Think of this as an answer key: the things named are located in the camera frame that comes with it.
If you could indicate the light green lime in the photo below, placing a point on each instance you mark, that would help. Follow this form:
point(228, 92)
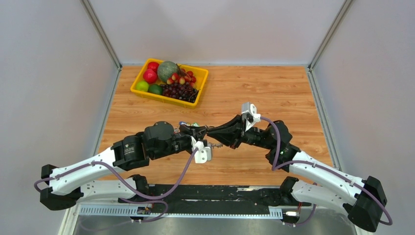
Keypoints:
point(142, 86)

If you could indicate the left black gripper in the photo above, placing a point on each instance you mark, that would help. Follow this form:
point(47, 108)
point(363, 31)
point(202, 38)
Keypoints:
point(198, 133)

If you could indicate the red apple front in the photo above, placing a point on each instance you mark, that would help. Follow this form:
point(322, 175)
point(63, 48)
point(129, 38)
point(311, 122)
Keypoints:
point(150, 76)

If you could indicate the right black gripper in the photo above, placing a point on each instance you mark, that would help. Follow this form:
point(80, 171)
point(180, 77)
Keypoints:
point(231, 133)

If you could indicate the red lychee cluster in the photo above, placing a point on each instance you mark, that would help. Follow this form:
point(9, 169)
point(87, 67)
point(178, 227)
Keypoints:
point(183, 78)

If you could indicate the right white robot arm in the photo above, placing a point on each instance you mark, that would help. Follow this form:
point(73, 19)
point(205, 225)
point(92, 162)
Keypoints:
point(363, 201)

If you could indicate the purple grape bunch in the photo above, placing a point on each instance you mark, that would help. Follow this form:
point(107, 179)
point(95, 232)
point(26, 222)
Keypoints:
point(184, 92)

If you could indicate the green melon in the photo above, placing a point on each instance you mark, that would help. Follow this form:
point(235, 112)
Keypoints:
point(166, 69)

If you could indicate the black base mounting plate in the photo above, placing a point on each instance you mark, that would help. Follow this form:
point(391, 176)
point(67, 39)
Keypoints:
point(218, 200)

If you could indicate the aluminium frame rail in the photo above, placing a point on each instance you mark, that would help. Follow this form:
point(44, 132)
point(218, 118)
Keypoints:
point(113, 208)

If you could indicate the pile of coloured tagged keys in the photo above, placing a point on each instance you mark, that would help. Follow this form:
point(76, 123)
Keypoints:
point(189, 124)

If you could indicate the large silver keyring with clips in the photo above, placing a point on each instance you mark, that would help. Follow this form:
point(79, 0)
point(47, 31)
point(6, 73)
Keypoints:
point(214, 145)

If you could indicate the red apple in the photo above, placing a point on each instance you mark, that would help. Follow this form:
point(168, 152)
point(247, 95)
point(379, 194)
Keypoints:
point(153, 66)
point(150, 76)

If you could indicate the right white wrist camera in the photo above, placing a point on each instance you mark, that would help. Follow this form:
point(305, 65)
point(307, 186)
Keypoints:
point(249, 115)

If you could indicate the dark green lime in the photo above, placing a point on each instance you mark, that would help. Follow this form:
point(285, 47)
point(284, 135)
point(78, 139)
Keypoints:
point(155, 89)

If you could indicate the red apple back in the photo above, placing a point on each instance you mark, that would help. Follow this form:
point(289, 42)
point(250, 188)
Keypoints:
point(153, 66)

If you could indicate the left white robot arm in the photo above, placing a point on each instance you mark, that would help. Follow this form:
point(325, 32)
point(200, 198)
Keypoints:
point(99, 177)

